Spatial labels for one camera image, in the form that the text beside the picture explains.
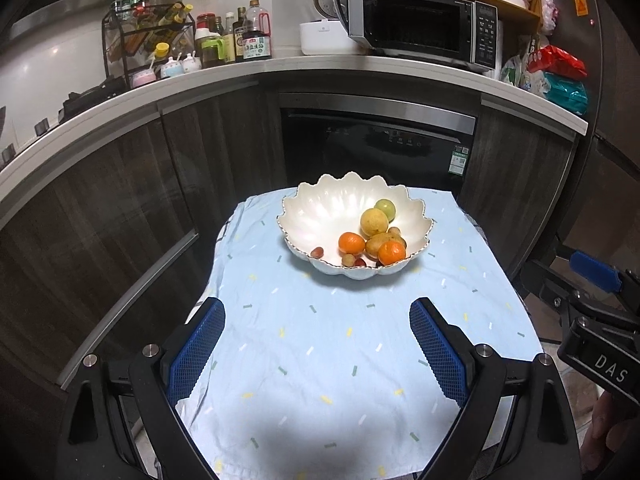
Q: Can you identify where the white box appliance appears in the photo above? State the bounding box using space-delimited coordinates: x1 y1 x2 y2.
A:
299 21 368 57

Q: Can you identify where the teal snack bag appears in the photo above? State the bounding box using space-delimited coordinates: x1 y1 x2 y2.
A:
542 72 590 116

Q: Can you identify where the black gas stove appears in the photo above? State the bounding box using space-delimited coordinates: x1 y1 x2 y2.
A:
60 77 131 121

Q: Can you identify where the white kitchen countertop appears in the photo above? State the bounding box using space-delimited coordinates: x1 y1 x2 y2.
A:
0 55 590 221

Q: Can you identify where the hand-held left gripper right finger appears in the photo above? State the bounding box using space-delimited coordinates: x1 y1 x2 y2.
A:
409 297 583 480

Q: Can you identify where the black wire spice rack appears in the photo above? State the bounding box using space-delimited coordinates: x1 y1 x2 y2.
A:
101 4 197 81

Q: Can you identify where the clear plastic bag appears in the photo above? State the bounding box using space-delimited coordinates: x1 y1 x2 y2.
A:
500 55 531 88

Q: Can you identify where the dark refrigerator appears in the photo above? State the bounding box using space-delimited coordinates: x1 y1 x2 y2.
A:
500 0 640 351

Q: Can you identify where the person's right hand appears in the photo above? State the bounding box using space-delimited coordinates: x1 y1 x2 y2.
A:
581 390 640 476

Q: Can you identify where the white scalloped ceramic bowl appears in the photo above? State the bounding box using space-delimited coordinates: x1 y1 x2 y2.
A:
276 171 432 281

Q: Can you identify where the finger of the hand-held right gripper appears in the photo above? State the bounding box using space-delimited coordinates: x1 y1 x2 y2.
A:
569 250 640 311
520 257 596 321

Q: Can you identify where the grey striped cloth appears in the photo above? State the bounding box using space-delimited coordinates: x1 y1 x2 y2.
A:
150 210 483 480

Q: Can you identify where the black built-in dishwasher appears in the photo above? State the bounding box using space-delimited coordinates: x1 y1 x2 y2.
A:
278 92 477 198

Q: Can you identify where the brown potato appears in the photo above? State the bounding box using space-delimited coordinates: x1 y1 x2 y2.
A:
365 232 398 261

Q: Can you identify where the dark wood base cabinet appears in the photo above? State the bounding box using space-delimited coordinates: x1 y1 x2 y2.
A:
0 77 581 401

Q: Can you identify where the yellow lemon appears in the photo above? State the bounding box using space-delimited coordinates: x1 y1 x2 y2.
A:
360 208 390 239

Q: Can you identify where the large soy sauce bottle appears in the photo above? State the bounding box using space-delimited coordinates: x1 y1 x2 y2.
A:
242 0 274 61

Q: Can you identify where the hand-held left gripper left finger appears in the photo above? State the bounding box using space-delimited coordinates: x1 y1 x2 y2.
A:
55 296 227 480

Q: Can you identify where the orange mandarin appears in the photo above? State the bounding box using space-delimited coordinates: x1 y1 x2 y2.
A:
377 241 406 267
338 231 366 255

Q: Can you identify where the red snack bag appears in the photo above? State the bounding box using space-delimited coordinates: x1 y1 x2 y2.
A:
527 45 588 80

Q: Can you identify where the black microwave oven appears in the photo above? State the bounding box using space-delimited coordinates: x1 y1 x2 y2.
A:
332 0 502 73

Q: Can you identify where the row of condiment bottles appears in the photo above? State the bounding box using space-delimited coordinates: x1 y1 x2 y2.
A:
111 0 195 31

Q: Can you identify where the green oil jug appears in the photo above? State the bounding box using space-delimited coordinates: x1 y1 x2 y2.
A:
195 28 224 68

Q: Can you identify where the pink and white plastic bag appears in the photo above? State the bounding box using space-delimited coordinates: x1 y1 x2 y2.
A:
537 0 557 36

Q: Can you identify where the light blue patterned tablecloth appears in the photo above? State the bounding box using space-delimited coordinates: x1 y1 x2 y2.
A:
175 187 546 480

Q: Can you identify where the dark sauce bottle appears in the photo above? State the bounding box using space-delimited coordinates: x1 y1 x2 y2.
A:
221 11 237 65

